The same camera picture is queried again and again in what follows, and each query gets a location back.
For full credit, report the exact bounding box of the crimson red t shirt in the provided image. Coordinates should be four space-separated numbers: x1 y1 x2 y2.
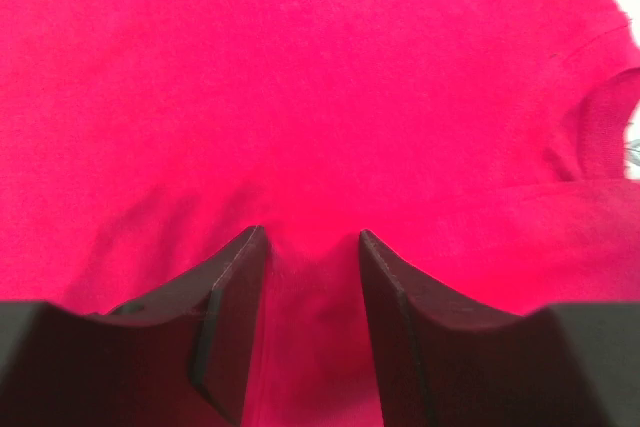
1 0 639 426

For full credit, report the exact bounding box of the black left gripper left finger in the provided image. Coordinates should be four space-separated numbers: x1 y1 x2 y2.
1 226 267 426

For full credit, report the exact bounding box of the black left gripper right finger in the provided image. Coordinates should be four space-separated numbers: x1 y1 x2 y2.
359 230 639 426

